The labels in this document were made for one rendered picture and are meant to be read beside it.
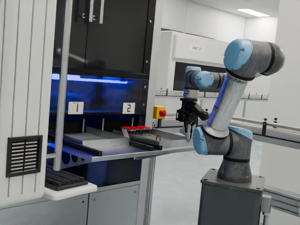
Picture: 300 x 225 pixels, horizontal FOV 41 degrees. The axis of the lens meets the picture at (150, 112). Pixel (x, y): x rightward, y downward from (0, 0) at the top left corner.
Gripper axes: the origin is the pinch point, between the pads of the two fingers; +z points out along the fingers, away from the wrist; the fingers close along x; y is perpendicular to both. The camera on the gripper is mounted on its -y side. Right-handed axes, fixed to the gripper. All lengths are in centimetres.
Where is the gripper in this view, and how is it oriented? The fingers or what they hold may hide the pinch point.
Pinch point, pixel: (189, 139)
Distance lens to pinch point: 196.3
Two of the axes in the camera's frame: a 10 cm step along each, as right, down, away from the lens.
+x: -7.1, 0.0, -7.0
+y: -6.9, -1.3, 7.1
